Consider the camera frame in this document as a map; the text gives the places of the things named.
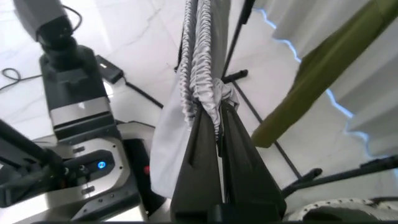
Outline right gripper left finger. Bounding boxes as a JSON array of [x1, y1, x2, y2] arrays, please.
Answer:
[[170, 105, 224, 221]]

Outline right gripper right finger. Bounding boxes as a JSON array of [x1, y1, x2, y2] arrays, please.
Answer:
[[218, 100, 287, 221]]

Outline pale grey shorts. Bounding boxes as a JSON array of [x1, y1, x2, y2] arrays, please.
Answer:
[[149, 0, 241, 200]]

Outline green printed T-shirt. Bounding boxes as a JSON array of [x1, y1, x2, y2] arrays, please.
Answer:
[[251, 0, 398, 149]]

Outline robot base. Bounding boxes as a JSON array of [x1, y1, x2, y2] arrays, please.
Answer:
[[0, 45, 175, 222]]

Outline white laundry basket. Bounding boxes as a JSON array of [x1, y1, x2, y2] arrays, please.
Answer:
[[284, 197, 398, 222]]

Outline black clothes rack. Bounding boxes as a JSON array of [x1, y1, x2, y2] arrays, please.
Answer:
[[221, 0, 398, 198]]

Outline white curtain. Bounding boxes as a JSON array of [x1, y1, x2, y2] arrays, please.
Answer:
[[254, 0, 398, 157]]

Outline thin black cable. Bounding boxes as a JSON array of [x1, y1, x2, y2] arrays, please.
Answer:
[[0, 67, 43, 91]]

